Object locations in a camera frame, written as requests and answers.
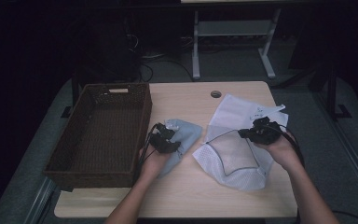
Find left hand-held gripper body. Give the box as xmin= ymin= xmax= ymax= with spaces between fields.
xmin=148 ymin=119 xmax=182 ymax=154

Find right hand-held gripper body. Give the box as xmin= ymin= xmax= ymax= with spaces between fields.
xmin=246 ymin=104 xmax=286 ymax=146

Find white mesh laundry bag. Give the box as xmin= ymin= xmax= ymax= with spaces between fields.
xmin=192 ymin=93 xmax=289 ymax=191

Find light blue garment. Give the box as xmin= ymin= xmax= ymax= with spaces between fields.
xmin=157 ymin=119 xmax=203 ymax=179

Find brown wicker basket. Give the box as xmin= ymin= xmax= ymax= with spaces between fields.
xmin=42 ymin=82 xmax=153 ymax=192

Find person's left hand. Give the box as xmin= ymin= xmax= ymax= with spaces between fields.
xmin=139 ymin=146 xmax=172 ymax=180

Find person's right hand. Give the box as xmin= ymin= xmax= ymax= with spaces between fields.
xmin=262 ymin=132 xmax=302 ymax=172

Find black metal stand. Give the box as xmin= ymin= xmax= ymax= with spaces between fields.
xmin=273 ymin=62 xmax=352 ymax=121

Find left hand-held gripper cable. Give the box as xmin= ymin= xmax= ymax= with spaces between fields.
xmin=135 ymin=123 xmax=163 ymax=183

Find hand-held gripper cable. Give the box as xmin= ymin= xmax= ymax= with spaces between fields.
xmin=135 ymin=123 xmax=163 ymax=183
xmin=271 ymin=123 xmax=358 ymax=224

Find right hand-held gripper cable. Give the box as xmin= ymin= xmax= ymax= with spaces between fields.
xmin=271 ymin=123 xmax=358 ymax=224

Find black floor cables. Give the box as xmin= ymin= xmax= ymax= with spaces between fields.
xmin=124 ymin=15 xmax=197 ymax=83

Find aluminium floor rail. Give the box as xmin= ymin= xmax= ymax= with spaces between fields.
xmin=310 ymin=90 xmax=358 ymax=209
xmin=22 ymin=176 xmax=58 ymax=224

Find white metal desk frame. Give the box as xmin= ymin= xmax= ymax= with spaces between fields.
xmin=180 ymin=0 xmax=282 ymax=80

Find black floor bracket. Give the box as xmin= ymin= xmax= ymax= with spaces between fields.
xmin=60 ymin=105 xmax=73 ymax=119

